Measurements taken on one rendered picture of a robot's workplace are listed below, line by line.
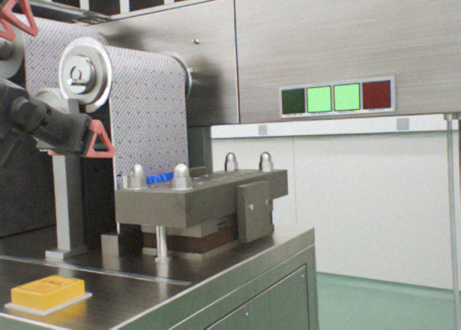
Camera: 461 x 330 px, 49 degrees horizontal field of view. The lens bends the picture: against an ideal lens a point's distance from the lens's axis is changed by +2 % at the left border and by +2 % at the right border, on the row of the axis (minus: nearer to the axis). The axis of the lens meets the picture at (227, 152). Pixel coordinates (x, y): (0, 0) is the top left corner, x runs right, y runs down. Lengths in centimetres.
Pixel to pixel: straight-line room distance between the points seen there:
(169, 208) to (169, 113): 32
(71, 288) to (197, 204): 24
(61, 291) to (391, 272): 302
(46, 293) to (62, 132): 26
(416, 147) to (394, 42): 240
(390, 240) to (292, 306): 249
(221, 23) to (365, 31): 35
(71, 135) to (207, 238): 30
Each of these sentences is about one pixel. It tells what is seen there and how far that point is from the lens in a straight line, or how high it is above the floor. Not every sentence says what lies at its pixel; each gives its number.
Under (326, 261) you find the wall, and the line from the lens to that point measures 374.
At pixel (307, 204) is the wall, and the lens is 370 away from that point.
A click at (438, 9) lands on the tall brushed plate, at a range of 105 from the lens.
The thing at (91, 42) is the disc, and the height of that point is 131.
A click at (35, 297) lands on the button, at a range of 76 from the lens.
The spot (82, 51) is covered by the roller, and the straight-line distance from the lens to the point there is 103.
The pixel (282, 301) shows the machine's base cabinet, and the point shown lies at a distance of 106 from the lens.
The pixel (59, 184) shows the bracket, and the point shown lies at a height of 104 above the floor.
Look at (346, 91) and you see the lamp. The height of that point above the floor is 120.
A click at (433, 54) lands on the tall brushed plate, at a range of 104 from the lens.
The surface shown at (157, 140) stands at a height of 111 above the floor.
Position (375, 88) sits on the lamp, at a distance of 106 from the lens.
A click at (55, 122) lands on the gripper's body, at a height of 116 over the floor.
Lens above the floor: 114
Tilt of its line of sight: 3 degrees down
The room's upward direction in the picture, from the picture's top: 3 degrees counter-clockwise
